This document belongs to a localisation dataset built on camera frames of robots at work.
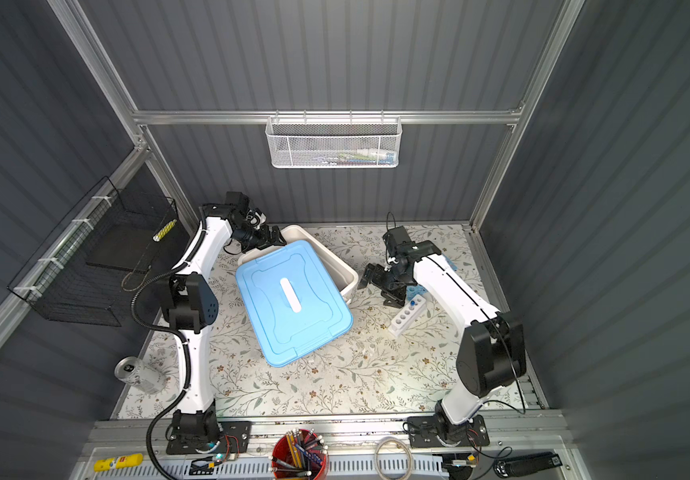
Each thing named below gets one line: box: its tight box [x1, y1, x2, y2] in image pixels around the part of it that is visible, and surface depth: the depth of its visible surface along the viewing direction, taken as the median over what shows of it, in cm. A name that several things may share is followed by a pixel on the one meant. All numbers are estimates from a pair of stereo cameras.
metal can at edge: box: [114, 356, 164, 394], surface depth 74 cm
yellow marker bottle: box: [93, 453, 144, 472], surface depth 71 cm
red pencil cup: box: [271, 428, 328, 480], surface depth 62 cm
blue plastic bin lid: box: [236, 240, 354, 368], surface depth 80 cm
